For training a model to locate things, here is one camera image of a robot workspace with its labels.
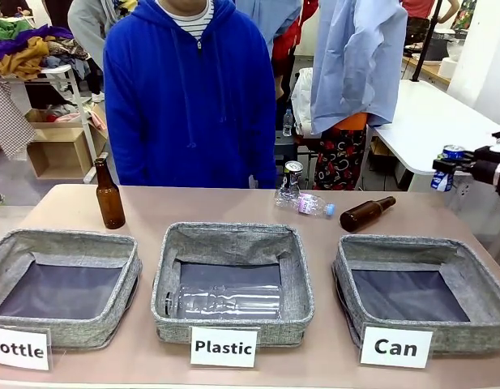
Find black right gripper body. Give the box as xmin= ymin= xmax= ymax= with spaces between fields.
xmin=471 ymin=143 xmax=500 ymax=199

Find blue drink can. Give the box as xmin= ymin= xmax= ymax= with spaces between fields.
xmin=430 ymin=144 xmax=466 ymax=193

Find grey fabric basket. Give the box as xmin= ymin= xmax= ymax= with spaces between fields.
xmin=332 ymin=233 xmax=500 ymax=357
xmin=0 ymin=229 xmax=143 ymax=350
xmin=150 ymin=221 xmax=315 ymax=348

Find silver black drink can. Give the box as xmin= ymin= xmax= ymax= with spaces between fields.
xmin=283 ymin=160 xmax=305 ymax=190

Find white Can label card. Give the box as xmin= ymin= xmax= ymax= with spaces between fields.
xmin=359 ymin=326 xmax=434 ymax=370

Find white paper roll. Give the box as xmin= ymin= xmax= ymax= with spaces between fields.
xmin=438 ymin=57 xmax=461 ymax=79

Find brown glass bottle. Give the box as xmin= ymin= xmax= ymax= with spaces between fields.
xmin=339 ymin=195 xmax=397 ymax=233
xmin=94 ymin=157 xmax=126 ymax=230

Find person in red floral skirt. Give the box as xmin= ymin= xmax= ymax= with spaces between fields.
xmin=313 ymin=112 xmax=369 ymax=191

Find black stand pole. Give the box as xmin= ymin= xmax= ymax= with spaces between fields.
xmin=410 ymin=0 xmax=444 ymax=83

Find light blue hanging shirt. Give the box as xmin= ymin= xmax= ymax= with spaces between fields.
xmin=310 ymin=0 xmax=409 ymax=135

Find crushed clear plastic bottle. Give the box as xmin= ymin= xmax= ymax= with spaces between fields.
xmin=273 ymin=184 xmax=338 ymax=220

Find white plastic bag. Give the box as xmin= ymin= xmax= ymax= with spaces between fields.
xmin=290 ymin=67 xmax=315 ymax=137

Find large clear plastic bottle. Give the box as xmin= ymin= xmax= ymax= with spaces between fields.
xmin=164 ymin=283 xmax=283 ymax=318

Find person in blue hoodie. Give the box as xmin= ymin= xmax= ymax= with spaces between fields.
xmin=103 ymin=0 xmax=278 ymax=190

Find white Plastic label card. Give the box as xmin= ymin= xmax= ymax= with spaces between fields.
xmin=189 ymin=326 xmax=259 ymax=369

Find white clothes rack table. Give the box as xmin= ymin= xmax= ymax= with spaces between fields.
xmin=0 ymin=63 xmax=109 ymax=184

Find person in grey jacket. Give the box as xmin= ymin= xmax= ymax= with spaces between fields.
xmin=66 ymin=0 xmax=131 ymax=72

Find cardboard box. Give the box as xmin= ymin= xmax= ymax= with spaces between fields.
xmin=24 ymin=104 xmax=109 ymax=181

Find pile of colourful clothes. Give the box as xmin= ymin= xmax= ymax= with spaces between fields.
xmin=0 ymin=15 xmax=91 ymax=80

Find checked cloth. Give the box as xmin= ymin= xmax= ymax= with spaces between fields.
xmin=0 ymin=75 xmax=36 ymax=161

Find white Bottle label card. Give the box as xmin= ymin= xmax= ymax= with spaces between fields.
xmin=0 ymin=323 xmax=52 ymax=372

